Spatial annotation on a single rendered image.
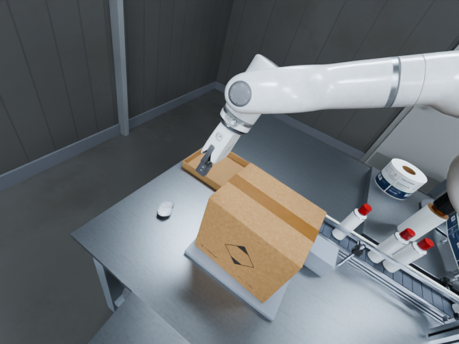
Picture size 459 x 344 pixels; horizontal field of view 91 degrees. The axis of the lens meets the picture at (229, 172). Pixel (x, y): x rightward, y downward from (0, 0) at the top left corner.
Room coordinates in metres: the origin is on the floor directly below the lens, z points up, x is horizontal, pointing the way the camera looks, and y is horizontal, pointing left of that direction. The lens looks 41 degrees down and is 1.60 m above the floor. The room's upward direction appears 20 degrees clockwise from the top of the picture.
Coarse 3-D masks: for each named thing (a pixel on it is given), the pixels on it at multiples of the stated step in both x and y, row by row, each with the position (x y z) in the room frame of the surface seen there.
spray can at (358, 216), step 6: (366, 204) 0.68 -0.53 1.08; (354, 210) 0.68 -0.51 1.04; (360, 210) 0.67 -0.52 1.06; (366, 210) 0.66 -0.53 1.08; (348, 216) 0.67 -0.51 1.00; (354, 216) 0.66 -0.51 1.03; (360, 216) 0.65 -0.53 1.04; (366, 216) 0.66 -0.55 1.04; (342, 222) 0.68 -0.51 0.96; (348, 222) 0.66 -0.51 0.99; (354, 222) 0.65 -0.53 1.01; (360, 222) 0.65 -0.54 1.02; (348, 228) 0.65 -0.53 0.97; (354, 228) 0.65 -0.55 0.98; (336, 234) 0.66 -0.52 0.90; (342, 234) 0.65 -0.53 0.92
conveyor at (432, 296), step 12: (324, 228) 0.69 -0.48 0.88; (336, 240) 0.64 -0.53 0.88; (348, 240) 0.67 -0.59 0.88; (372, 264) 0.59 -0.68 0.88; (396, 276) 0.57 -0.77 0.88; (408, 276) 0.59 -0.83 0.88; (408, 288) 0.54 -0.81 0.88; (420, 288) 0.56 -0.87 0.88; (432, 300) 0.52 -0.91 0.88; (444, 300) 0.54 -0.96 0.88; (444, 312) 0.49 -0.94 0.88
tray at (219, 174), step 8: (200, 152) 0.93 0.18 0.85; (232, 152) 1.00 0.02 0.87; (184, 160) 0.81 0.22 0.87; (192, 160) 0.86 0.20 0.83; (224, 160) 0.95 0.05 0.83; (232, 160) 0.98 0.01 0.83; (240, 160) 0.98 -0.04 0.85; (184, 168) 0.79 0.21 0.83; (192, 168) 0.78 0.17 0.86; (216, 168) 0.87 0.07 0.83; (224, 168) 0.89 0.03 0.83; (232, 168) 0.92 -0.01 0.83; (240, 168) 0.94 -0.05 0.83; (200, 176) 0.76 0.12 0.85; (208, 176) 0.80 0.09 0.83; (216, 176) 0.81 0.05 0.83; (224, 176) 0.83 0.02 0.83; (232, 176) 0.86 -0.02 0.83; (208, 184) 0.74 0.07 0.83; (216, 184) 0.73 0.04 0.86
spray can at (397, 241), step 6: (408, 228) 0.63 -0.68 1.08; (396, 234) 0.63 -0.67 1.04; (402, 234) 0.62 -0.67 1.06; (408, 234) 0.61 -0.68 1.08; (414, 234) 0.61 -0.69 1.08; (390, 240) 0.62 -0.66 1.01; (396, 240) 0.61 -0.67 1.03; (402, 240) 0.60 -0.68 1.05; (378, 246) 0.62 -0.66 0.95; (384, 246) 0.61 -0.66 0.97; (390, 246) 0.60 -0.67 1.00; (396, 246) 0.60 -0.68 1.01; (402, 246) 0.60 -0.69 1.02; (372, 252) 0.62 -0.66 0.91; (384, 252) 0.60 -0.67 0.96; (390, 252) 0.60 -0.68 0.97; (372, 258) 0.60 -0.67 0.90; (378, 258) 0.60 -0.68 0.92; (384, 258) 0.60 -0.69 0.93
